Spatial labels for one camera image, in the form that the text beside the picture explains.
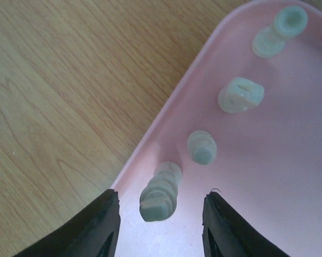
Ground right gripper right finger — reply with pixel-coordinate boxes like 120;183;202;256
203;191;288;257

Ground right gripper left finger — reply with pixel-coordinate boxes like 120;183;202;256
15;189;121;257

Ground white queen piece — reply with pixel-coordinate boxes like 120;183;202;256
139;161;182;222

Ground white bishop piece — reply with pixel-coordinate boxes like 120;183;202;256
187;130;217;165

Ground white knight piece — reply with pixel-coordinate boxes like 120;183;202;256
218;77;264;114

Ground white rook piece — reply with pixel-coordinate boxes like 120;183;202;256
252;5;308;58

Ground pink plastic tray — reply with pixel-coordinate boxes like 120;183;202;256
113;1;322;256

